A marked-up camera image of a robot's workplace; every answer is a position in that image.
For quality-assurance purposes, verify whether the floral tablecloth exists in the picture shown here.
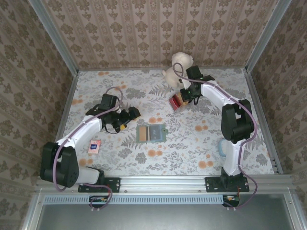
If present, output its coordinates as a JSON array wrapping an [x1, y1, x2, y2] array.
[[51, 68, 276, 177]]

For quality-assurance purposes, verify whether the red card stack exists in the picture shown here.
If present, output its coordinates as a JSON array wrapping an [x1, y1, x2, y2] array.
[[169, 93, 183, 108]]

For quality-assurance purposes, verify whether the black connector board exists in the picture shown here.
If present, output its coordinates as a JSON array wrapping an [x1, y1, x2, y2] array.
[[88, 195, 109, 208], [222, 194, 241, 207]]

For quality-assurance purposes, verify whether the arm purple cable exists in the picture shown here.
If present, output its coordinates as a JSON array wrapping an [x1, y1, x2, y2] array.
[[54, 86, 125, 212], [172, 62, 259, 211]]

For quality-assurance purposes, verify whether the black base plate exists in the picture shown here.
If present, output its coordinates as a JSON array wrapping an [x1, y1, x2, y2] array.
[[78, 176, 121, 193], [205, 176, 250, 193]]

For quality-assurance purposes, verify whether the pink packet blue label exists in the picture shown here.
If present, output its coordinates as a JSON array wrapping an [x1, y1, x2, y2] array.
[[88, 139, 101, 154]]

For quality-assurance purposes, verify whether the aluminium back rail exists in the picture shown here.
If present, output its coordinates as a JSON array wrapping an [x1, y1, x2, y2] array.
[[77, 66, 248, 71]]

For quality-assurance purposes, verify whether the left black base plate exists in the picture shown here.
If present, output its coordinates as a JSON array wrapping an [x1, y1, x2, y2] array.
[[78, 176, 121, 193]]

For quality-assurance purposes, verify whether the red striped packet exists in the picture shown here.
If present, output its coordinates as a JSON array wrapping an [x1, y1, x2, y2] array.
[[168, 92, 192, 113]]

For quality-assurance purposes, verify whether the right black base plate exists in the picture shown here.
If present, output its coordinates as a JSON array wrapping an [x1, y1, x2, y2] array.
[[205, 176, 250, 193]]

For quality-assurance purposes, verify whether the white slotted cable duct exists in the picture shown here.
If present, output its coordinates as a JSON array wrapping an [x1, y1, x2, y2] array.
[[44, 194, 224, 205]]

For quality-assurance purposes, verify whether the aluminium corner post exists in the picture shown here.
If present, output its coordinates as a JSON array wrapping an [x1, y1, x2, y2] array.
[[244, 0, 291, 72], [27, 0, 80, 75]]

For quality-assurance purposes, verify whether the light blue round container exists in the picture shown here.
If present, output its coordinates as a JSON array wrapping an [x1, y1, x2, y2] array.
[[217, 139, 227, 159]]

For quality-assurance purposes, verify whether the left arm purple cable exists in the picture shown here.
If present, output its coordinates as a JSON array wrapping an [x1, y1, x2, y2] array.
[[54, 86, 125, 212]]

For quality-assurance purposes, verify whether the cream plush dog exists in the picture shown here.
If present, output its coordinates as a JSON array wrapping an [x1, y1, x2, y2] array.
[[162, 52, 194, 89]]

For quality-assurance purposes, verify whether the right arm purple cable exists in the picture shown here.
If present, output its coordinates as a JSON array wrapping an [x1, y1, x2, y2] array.
[[172, 62, 259, 211]]

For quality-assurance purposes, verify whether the aluminium front rail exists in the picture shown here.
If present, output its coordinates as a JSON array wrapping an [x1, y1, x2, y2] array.
[[35, 174, 295, 194]]

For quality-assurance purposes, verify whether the aluminium side rail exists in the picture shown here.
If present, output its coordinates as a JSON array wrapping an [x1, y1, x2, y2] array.
[[45, 70, 80, 177], [244, 69, 284, 175]]

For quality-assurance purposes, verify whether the dark card with print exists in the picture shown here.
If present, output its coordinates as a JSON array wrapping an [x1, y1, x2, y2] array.
[[148, 126, 162, 141]]

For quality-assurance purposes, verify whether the grey metal panel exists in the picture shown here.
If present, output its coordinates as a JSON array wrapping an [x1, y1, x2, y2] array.
[[39, 203, 292, 230]]

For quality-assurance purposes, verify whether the green card holder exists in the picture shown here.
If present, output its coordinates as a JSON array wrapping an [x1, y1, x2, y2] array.
[[135, 124, 169, 144]]

